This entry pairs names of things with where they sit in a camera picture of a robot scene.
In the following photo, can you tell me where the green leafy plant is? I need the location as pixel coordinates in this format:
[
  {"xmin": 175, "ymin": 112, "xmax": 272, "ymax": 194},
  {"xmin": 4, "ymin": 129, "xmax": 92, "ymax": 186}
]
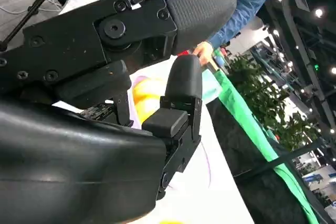
[{"xmin": 228, "ymin": 53, "xmax": 321, "ymax": 151}]

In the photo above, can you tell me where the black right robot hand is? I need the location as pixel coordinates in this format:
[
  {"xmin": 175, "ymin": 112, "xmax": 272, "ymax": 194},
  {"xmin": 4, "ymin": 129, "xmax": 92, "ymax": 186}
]
[{"xmin": 0, "ymin": 0, "xmax": 238, "ymax": 224}]

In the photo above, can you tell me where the black tripod stand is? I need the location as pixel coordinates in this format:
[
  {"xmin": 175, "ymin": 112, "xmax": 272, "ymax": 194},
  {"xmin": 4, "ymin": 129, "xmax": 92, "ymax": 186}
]
[{"xmin": 0, "ymin": 0, "xmax": 62, "ymax": 50}]

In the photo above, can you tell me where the green cloth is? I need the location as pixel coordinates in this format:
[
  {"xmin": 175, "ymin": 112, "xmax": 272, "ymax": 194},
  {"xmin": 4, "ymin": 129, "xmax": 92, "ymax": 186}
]
[{"xmin": 214, "ymin": 48, "xmax": 320, "ymax": 224}]

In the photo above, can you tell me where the orange and white bread roll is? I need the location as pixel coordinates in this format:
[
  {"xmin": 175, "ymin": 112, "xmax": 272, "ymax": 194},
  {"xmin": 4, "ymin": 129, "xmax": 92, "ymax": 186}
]
[{"xmin": 132, "ymin": 77, "xmax": 171, "ymax": 127}]

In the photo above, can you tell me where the metal truss frame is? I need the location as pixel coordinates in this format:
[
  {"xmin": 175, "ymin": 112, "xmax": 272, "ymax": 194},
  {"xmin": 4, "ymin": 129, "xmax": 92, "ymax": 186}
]
[{"xmin": 282, "ymin": 0, "xmax": 336, "ymax": 141}]

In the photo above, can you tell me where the person's hand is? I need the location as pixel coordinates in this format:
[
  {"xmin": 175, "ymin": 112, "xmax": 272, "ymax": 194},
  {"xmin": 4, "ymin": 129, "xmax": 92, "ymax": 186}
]
[{"xmin": 193, "ymin": 40, "xmax": 215, "ymax": 66}]

